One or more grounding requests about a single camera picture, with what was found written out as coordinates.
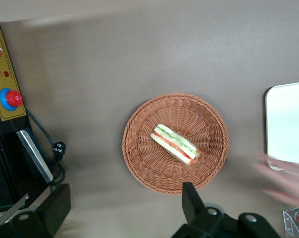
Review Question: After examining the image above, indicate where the black power cable with plug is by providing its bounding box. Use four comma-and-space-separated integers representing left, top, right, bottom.
25, 109, 66, 191

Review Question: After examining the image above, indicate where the triangle sandwich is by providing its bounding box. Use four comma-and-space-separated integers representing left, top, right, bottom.
150, 123, 201, 166

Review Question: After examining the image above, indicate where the cream plastic tray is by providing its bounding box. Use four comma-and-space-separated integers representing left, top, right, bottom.
265, 81, 299, 171

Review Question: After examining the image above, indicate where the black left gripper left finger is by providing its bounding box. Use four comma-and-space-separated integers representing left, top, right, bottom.
5, 183, 71, 238

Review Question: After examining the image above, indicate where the person's hand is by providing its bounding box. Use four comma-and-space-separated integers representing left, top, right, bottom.
252, 152, 299, 210

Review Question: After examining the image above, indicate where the black machine with yellow panel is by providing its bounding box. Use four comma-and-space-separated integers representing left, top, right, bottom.
0, 17, 55, 228

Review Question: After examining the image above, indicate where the brown wicker basket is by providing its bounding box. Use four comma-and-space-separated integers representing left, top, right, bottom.
122, 93, 229, 195

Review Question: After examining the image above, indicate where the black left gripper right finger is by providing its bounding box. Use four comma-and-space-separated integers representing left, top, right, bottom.
171, 182, 239, 238

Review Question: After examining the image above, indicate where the clear acrylic bottle rack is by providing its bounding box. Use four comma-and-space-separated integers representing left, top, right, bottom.
282, 209, 299, 237

